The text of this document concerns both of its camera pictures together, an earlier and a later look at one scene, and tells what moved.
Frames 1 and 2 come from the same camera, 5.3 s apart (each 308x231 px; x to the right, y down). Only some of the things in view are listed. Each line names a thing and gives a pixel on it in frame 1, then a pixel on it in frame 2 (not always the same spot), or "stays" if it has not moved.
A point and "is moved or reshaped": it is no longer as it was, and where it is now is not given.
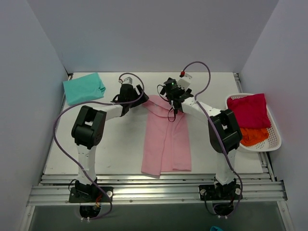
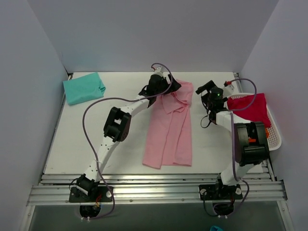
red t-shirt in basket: x=251 y=111 stays
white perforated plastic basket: x=273 y=141 stays
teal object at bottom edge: x=214 y=228 stays
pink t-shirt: x=167 y=145 is moved or reshaped
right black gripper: x=167 y=86 -> x=205 y=88
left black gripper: x=138 y=95 -> x=171 y=83
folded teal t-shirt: x=83 y=88 stays
